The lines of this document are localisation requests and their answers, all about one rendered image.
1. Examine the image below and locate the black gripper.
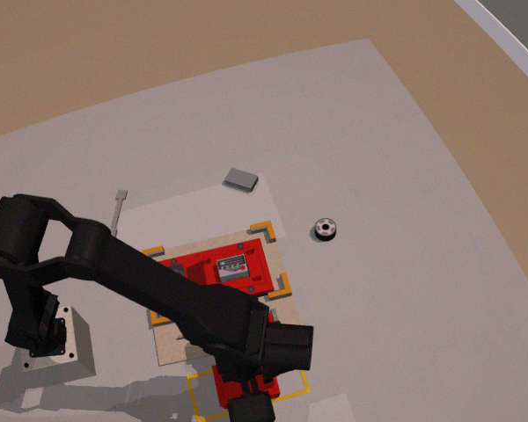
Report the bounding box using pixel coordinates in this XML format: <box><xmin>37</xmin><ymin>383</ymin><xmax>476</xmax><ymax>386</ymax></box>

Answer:
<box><xmin>215</xmin><ymin>359</ymin><xmax>275</xmax><ymax>422</ymax></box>

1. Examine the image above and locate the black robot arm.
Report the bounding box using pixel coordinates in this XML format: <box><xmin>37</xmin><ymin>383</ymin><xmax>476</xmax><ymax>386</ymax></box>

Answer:
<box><xmin>0</xmin><ymin>193</ymin><xmax>313</xmax><ymax>384</ymax></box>

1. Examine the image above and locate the small black and white toy wheel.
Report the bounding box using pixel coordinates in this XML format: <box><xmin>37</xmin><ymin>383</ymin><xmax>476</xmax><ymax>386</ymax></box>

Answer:
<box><xmin>315</xmin><ymin>218</ymin><xmax>336</xmax><ymax>242</ymax></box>

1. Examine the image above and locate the yellow rectangular frame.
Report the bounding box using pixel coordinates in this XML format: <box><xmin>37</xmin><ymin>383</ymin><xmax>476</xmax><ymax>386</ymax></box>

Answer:
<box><xmin>186</xmin><ymin>369</ymin><xmax>311</xmax><ymax>422</ymax></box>

